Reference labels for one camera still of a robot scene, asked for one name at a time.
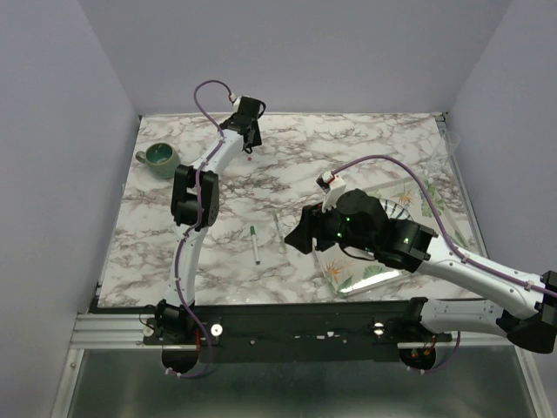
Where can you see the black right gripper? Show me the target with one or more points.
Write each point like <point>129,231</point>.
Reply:
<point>312,221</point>

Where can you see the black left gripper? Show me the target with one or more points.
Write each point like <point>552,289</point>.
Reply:
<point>256,139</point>

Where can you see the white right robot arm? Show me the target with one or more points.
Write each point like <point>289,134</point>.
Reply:
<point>517,305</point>

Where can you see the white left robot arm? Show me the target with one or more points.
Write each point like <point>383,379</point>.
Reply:
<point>195,207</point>

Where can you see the green ceramic mug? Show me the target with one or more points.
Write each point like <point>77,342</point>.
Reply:
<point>161,159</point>

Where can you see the striped white blue plate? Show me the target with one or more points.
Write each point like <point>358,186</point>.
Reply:
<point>395,210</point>

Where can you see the black mounting base bar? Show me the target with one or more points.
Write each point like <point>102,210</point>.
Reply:
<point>349,331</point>

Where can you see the leaf pattern glass tray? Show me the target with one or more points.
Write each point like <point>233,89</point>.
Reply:
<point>348,276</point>

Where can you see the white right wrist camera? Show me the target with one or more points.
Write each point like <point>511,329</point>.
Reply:
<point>333,186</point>

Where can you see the aluminium frame rail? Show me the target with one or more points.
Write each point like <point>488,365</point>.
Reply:
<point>93,331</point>

